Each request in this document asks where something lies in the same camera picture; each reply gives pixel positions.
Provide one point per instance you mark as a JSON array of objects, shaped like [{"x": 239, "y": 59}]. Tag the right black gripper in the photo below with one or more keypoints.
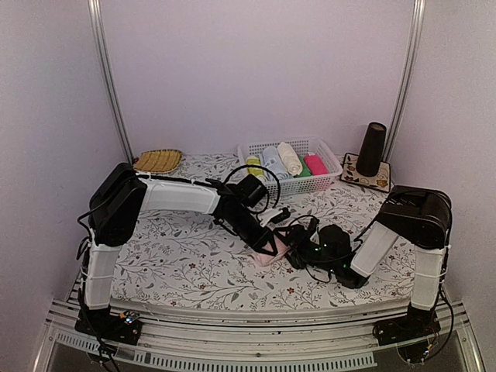
[{"x": 297, "y": 231}]

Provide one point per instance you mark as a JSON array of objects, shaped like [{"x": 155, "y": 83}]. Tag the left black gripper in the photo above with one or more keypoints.
[{"x": 258, "y": 243}]

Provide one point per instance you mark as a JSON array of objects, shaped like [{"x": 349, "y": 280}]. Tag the white plastic basket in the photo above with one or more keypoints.
[{"x": 303, "y": 146}]

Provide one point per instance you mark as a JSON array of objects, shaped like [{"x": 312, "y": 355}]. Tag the cream white towel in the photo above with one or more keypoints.
[{"x": 289, "y": 159}]

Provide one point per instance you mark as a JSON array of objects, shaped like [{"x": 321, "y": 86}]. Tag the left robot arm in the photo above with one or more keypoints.
[{"x": 115, "y": 207}]

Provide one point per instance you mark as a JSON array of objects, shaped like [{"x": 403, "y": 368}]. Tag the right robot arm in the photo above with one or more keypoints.
[{"x": 419, "y": 216}]

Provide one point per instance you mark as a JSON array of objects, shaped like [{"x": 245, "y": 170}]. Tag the green rolled towel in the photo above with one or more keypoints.
[{"x": 305, "y": 171}]

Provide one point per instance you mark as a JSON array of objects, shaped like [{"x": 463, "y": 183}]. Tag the light blue rolled towel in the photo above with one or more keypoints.
[{"x": 273, "y": 162}]

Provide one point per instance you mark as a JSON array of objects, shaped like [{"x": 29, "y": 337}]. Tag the magenta rolled towel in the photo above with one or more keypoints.
[{"x": 315, "y": 165}]

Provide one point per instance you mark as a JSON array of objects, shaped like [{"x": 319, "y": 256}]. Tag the yellow dotted rolled towel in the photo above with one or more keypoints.
[{"x": 255, "y": 168}]

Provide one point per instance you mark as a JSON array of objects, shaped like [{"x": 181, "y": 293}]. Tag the floral tablecloth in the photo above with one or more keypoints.
[{"x": 184, "y": 260}]

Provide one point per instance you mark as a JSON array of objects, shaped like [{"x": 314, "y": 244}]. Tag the floral coaster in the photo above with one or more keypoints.
[{"x": 379, "y": 182}]

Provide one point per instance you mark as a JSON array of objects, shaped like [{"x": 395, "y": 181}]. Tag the dark brown tall cup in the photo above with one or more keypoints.
[{"x": 371, "y": 151}]

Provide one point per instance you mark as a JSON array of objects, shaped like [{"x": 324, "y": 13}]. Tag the yellow woven mat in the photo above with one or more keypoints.
[{"x": 159, "y": 161}]

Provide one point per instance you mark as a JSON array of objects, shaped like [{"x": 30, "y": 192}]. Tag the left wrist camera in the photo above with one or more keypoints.
[{"x": 273, "y": 215}]

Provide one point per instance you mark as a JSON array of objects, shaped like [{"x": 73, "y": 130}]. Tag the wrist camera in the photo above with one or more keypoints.
[
  {"x": 313, "y": 225},
  {"x": 273, "y": 215}
]

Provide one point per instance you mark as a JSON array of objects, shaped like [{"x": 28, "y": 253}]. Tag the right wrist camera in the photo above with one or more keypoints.
[{"x": 313, "y": 225}]

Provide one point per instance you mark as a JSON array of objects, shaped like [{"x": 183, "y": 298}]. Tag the aluminium front rail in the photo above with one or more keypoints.
[{"x": 329, "y": 339}]

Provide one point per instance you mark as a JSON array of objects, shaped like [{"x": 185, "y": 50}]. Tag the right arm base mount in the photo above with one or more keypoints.
[{"x": 411, "y": 326}]

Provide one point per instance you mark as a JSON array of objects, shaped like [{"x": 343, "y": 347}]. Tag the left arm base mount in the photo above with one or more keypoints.
[{"x": 125, "y": 328}]

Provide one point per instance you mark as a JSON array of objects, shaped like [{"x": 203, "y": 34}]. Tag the right aluminium frame post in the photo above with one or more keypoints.
[{"x": 410, "y": 58}]

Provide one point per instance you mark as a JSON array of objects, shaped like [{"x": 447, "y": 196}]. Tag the aluminium frame post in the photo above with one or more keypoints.
[
  {"x": 97, "y": 25},
  {"x": 410, "y": 58}
]

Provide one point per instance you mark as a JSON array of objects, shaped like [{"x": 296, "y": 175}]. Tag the left aluminium frame post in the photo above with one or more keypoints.
[{"x": 97, "y": 25}]

